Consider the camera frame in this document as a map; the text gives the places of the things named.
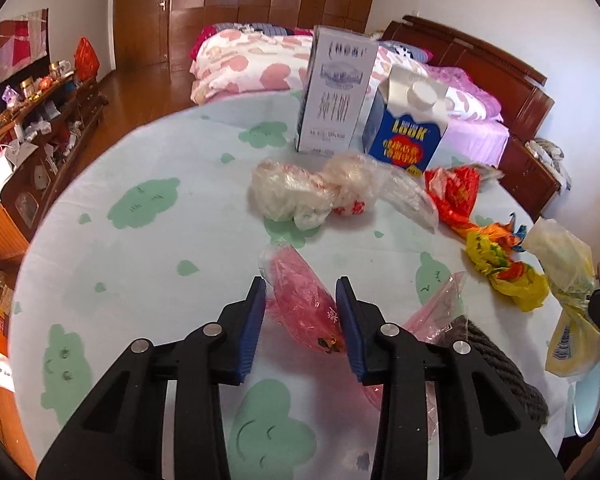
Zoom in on dark braided rope bundle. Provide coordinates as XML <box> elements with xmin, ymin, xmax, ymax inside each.
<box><xmin>432</xmin><ymin>317</ymin><xmax>551</xmax><ymax>429</ymax></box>

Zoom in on pink plastic bag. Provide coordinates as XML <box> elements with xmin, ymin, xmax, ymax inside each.
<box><xmin>258</xmin><ymin>245</ymin><xmax>348</xmax><ymax>357</ymax></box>

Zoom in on grey crumpled clothes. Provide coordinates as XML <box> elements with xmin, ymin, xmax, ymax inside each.
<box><xmin>525</xmin><ymin>138</ymin><xmax>574</xmax><ymax>192</ymax></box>

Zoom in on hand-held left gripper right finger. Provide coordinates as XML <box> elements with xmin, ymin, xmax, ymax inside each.
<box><xmin>334</xmin><ymin>276</ymin><xmax>566</xmax><ymax>480</ymax></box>

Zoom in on pale pink transparent bag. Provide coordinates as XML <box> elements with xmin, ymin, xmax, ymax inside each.
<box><xmin>362</xmin><ymin>271</ymin><xmax>469</xmax><ymax>436</ymax></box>

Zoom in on red orange wrapper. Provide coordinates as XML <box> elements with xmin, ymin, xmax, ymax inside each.
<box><xmin>424</xmin><ymin>165</ymin><xmax>504</xmax><ymax>237</ymax></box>

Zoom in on orange candy wrapper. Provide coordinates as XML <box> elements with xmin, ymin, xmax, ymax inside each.
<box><xmin>475</xmin><ymin>220</ymin><xmax>529</xmax><ymax>252</ymax></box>

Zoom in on tall white milk carton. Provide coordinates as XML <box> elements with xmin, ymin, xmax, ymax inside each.
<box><xmin>295</xmin><ymin>25</ymin><xmax>380</xmax><ymax>157</ymax></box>

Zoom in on pink quilt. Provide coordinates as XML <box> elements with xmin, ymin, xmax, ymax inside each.
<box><xmin>375</xmin><ymin>40</ymin><xmax>504</xmax><ymax>122</ymax></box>

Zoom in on blue milk carton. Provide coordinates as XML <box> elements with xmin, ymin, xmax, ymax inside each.
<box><xmin>362</xmin><ymin>64</ymin><xmax>454</xmax><ymax>174</ymax></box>

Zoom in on wooden nightstand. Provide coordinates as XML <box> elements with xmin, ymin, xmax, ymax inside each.
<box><xmin>500</xmin><ymin>135</ymin><xmax>564</xmax><ymax>222</ymax></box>

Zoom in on heart print quilt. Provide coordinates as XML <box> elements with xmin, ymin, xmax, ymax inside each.
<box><xmin>190</xmin><ymin>25</ymin><xmax>396</xmax><ymax>106</ymax></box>

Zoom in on wooden bed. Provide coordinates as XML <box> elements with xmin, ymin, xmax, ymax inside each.
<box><xmin>190</xmin><ymin>15</ymin><xmax>556</xmax><ymax>166</ymax></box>

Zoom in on clear crumpled plastic bag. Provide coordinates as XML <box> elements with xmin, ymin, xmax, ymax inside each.
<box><xmin>250</xmin><ymin>152</ymin><xmax>439</xmax><ymax>234</ymax></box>

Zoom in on wooden low cabinet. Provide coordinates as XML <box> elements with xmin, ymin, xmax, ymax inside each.
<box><xmin>0</xmin><ymin>75</ymin><xmax>106</xmax><ymax>262</ymax></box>

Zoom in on light blue trash bin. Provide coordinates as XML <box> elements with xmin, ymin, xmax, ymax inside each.
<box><xmin>570</xmin><ymin>360</ymin><xmax>600</xmax><ymax>437</ymax></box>

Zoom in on red patchwork cover cloth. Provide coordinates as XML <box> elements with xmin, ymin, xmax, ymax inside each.
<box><xmin>0</xmin><ymin>7</ymin><xmax>49</xmax><ymax>97</ymax></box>

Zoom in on pale yellow plastic bag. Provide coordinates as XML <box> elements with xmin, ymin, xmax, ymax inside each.
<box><xmin>522</xmin><ymin>217</ymin><xmax>600</xmax><ymax>379</ymax></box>

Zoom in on brown wooden door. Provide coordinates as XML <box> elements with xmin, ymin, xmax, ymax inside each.
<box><xmin>112</xmin><ymin>0</ymin><xmax>174</xmax><ymax>69</ymax></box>

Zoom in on brown wooden wardrobe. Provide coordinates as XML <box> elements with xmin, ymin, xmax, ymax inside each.
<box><xmin>112</xmin><ymin>0</ymin><xmax>383</xmax><ymax>72</ymax></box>

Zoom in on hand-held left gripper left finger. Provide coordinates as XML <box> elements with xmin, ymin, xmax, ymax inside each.
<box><xmin>36</xmin><ymin>276</ymin><xmax>267</xmax><ymax>480</ymax></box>

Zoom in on red gift bag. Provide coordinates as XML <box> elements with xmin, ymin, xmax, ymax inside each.
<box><xmin>75</xmin><ymin>37</ymin><xmax>101</xmax><ymax>82</ymax></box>

